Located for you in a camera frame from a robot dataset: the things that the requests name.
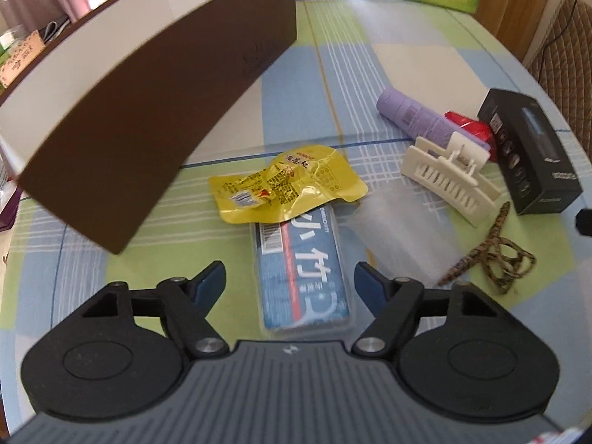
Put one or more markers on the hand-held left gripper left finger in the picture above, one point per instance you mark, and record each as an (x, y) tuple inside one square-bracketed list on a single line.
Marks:
[(210, 283)]

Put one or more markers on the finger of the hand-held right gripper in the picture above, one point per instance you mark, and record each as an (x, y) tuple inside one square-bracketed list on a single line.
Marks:
[(585, 222)]

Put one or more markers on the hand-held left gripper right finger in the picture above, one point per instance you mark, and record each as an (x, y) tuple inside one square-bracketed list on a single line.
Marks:
[(367, 281)]

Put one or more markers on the clear plastic cup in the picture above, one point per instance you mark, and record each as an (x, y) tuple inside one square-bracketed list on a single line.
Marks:
[(407, 236)]

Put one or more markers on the blue toothpaste pack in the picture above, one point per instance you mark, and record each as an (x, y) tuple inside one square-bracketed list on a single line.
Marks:
[(300, 277)]

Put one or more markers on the black product box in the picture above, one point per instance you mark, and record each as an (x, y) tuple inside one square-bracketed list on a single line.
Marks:
[(541, 162)]

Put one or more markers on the yellow snack packet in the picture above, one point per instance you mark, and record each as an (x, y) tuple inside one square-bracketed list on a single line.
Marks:
[(300, 180)]

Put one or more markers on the white hair claw clip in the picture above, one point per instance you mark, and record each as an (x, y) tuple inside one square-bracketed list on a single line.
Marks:
[(444, 180)]

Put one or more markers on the brown storage box white interior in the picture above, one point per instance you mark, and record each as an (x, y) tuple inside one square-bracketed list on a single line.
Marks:
[(115, 148)]

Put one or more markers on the red box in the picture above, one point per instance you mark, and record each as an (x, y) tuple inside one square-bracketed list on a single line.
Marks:
[(476, 129)]

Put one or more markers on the brown woven chair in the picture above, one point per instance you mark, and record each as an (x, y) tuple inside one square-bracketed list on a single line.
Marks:
[(564, 55)]

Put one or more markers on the purple bag roll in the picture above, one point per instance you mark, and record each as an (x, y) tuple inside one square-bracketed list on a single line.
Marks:
[(411, 111)]

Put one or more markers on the purple octagonal tray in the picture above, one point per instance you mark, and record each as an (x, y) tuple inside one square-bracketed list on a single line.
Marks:
[(7, 210)]

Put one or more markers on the printed brown cardboard box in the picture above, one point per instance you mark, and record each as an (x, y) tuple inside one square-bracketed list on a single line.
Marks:
[(21, 58)]

